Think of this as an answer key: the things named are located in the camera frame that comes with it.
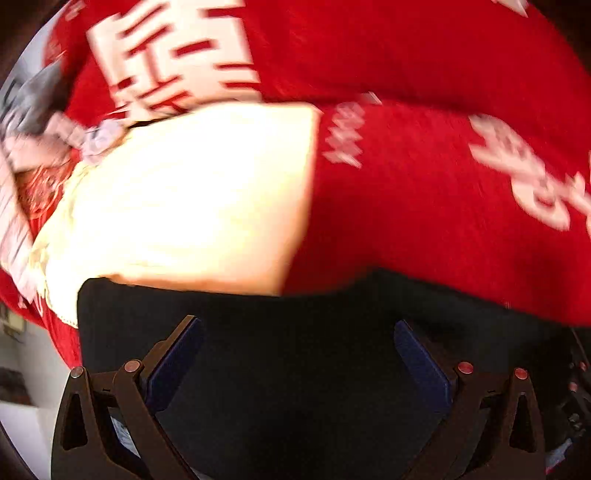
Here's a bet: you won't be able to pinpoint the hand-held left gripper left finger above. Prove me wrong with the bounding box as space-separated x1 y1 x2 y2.
50 315 206 480

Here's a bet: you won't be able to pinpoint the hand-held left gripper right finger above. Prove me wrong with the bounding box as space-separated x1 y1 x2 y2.
394 318 548 480

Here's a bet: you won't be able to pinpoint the black pants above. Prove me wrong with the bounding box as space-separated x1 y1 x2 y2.
76 268 583 480

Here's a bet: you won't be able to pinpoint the cream cloth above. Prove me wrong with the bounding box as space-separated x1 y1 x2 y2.
28 102 322 329

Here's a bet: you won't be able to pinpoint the red printed blanket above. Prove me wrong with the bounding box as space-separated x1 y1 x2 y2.
0 0 591 370

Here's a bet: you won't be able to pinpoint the dark grey cloth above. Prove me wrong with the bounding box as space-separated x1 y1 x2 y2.
0 65 72 139

